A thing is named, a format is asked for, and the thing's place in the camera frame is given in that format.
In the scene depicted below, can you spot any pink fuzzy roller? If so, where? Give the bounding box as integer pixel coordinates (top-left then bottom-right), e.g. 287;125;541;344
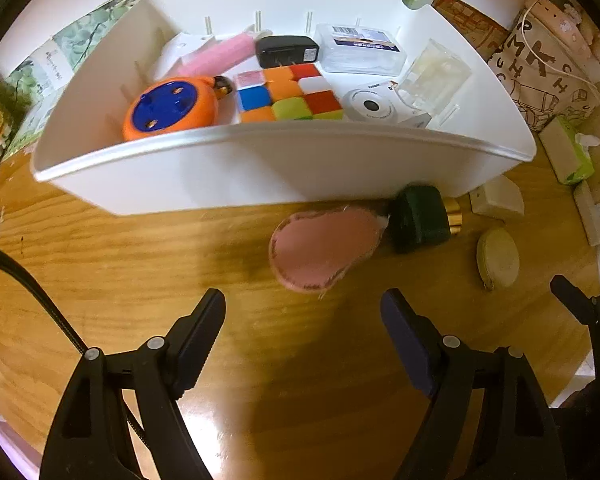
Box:
176;31;257;77

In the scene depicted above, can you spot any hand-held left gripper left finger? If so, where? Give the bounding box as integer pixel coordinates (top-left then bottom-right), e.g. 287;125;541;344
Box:
39;288;227;480

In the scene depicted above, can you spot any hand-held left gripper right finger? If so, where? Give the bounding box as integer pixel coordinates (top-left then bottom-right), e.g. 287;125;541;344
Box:
381;288;568;480

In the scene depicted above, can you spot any clear box with blue label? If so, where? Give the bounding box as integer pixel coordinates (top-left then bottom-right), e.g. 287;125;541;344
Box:
313;22;409;77

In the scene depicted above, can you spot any white plastic storage bin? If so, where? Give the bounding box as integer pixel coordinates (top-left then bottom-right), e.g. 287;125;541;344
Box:
30;0;538;218

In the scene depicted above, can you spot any white plastic holder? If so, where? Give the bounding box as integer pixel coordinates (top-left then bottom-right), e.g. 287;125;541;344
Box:
154;31;217;79

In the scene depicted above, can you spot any green tissue pack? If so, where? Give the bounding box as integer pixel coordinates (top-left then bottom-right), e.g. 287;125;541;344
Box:
538;115;600;186

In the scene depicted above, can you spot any white instant camera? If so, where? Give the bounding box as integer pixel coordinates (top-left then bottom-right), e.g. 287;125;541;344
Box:
342;80;432;129

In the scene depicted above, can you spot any printed canvas tote bag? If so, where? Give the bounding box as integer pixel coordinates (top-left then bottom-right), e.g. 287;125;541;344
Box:
486;6;600;132

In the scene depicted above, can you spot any dark green bottle gold cap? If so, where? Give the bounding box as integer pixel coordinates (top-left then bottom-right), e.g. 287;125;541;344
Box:
388;185;465;255

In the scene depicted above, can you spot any colourful puzzle cube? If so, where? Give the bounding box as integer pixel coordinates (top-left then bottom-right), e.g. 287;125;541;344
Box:
235;62;344;124

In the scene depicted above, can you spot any orange round cable reel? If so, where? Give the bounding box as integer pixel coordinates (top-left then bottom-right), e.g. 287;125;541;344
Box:
122;75;219;142

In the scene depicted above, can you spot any small clear plastic box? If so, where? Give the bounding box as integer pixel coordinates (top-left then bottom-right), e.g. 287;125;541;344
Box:
396;37;474;117

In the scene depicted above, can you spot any black power adapter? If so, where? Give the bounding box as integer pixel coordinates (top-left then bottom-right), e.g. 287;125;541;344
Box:
255;35;322;69

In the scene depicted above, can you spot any white plastic block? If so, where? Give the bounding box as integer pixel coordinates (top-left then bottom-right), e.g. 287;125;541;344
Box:
469;175;526;221

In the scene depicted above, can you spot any round cream compact case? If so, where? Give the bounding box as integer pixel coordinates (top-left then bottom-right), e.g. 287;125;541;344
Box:
476;227;521;292

